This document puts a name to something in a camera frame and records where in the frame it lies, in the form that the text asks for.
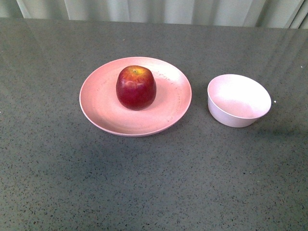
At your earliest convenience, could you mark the red apple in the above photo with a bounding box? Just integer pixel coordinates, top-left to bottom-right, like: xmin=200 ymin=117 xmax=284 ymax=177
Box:
xmin=116 ymin=65 xmax=156 ymax=110

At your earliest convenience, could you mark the pink plate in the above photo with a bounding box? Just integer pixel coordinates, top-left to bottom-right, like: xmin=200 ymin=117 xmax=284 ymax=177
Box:
xmin=79 ymin=57 xmax=192 ymax=137

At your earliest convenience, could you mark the light pink bowl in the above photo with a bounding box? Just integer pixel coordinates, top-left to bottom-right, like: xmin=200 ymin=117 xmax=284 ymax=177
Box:
xmin=207 ymin=74 xmax=271 ymax=128

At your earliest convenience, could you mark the white pleated curtain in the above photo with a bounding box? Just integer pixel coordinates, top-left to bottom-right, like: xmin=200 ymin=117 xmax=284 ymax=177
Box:
xmin=0 ymin=0 xmax=308 ymax=29

